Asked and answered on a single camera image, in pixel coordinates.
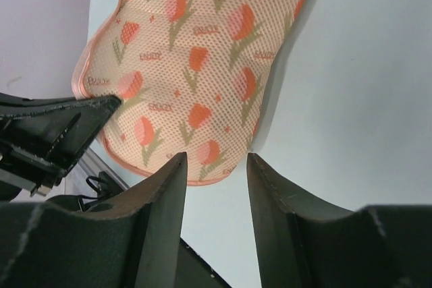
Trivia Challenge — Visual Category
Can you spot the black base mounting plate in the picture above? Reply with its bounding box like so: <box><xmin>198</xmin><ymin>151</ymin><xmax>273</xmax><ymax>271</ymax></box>
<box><xmin>174</xmin><ymin>238</ymin><xmax>231</xmax><ymax>288</ymax></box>

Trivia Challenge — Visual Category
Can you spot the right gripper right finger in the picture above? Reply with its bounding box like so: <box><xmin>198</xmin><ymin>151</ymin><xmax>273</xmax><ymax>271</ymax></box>
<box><xmin>247</xmin><ymin>153</ymin><xmax>431</xmax><ymax>287</ymax></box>

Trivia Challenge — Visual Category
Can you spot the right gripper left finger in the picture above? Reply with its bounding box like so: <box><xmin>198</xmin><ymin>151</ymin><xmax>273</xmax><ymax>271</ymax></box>
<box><xmin>1</xmin><ymin>153</ymin><xmax>188</xmax><ymax>287</ymax></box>

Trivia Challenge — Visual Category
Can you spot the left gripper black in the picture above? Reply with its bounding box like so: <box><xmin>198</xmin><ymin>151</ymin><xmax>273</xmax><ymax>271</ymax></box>
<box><xmin>1</xmin><ymin>93</ymin><xmax>122</xmax><ymax>200</ymax></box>

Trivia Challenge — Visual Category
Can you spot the pink floral mesh laundry bag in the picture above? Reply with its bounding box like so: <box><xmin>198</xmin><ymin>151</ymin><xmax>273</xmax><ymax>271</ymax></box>
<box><xmin>72</xmin><ymin>0</ymin><xmax>305</xmax><ymax>185</ymax></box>

